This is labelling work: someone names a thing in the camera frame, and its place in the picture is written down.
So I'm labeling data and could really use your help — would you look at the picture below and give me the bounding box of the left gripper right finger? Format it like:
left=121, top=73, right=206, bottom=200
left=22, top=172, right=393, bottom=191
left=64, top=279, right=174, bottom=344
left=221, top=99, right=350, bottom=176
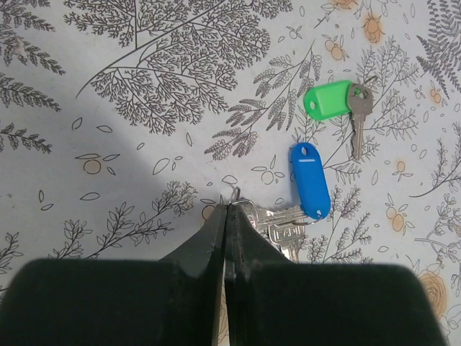
left=225, top=205, right=445, bottom=345

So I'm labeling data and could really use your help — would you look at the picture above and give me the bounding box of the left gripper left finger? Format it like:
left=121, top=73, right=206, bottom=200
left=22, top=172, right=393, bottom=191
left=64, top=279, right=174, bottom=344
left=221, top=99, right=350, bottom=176
left=1, top=205, right=227, bottom=345

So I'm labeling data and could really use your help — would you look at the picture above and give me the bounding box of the silver key on green tag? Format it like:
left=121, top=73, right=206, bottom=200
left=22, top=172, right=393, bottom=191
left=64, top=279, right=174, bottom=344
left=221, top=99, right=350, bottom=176
left=347, top=76, right=377, bottom=161

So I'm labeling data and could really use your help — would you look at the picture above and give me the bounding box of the blue key tag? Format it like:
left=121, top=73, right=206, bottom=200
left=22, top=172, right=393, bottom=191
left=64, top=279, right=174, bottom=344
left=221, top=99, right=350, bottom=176
left=291, top=142, right=331, bottom=220

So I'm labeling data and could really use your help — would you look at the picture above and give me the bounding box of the floral table mat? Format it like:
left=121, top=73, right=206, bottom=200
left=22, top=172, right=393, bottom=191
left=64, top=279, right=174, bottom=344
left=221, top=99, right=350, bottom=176
left=1, top=1, right=460, bottom=345

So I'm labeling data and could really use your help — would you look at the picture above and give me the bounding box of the green key tag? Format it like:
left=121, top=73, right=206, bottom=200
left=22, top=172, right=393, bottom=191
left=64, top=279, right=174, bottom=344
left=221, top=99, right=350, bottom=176
left=303, top=80, right=352, bottom=121

